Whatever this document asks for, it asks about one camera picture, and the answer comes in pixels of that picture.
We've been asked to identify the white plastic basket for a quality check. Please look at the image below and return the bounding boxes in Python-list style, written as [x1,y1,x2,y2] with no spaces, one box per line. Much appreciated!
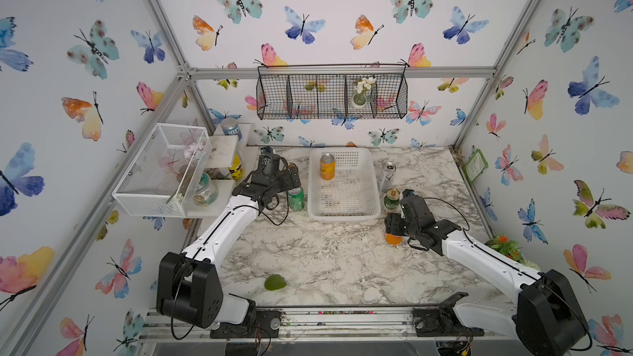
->
[304,148,382,222]

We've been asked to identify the green soda can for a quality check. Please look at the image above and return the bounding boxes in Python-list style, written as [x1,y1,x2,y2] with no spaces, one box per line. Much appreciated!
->
[288,186,305,212]

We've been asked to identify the white mesh wall basket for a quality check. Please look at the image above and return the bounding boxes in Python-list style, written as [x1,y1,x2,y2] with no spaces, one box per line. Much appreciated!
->
[112,123,211,219]

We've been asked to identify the blue tin can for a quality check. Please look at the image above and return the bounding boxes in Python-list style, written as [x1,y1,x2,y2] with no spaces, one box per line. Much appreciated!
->
[220,117,242,140]

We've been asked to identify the green framed card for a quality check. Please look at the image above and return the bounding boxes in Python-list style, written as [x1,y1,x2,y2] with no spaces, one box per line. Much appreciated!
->
[463,149,489,183]

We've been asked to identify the orange Fanta can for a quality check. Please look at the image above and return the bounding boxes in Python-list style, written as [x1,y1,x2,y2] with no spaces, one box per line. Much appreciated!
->
[385,233,402,246]

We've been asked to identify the green lime fruit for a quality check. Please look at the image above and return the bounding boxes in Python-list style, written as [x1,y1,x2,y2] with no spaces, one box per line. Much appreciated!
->
[265,274,287,291]

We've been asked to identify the green white beer can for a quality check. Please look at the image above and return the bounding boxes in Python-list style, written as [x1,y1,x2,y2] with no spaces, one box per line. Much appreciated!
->
[383,189,401,211]

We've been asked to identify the black wire wall basket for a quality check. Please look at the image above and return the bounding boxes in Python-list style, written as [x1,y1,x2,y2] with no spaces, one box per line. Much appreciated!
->
[256,64,409,120]

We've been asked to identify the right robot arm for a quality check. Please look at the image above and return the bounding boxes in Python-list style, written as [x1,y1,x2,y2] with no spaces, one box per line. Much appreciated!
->
[384,190,590,355]

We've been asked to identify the white flower vase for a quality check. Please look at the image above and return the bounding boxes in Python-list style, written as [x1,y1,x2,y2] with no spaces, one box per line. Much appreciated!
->
[352,77,377,109]

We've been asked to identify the white stepped shelf unit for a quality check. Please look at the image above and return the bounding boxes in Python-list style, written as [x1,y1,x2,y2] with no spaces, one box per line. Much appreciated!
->
[186,124,258,219]

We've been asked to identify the orange soda can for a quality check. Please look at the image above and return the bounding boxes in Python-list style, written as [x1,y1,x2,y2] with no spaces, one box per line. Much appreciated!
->
[320,153,336,181]

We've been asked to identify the potted flower plant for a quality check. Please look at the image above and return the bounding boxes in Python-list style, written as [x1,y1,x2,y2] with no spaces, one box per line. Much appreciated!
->
[486,236,540,270]

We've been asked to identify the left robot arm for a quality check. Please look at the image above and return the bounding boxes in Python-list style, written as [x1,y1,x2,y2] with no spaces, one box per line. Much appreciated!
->
[157,152,301,329]

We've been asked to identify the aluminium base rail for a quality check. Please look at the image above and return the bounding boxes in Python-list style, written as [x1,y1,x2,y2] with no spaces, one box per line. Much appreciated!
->
[137,305,555,343]

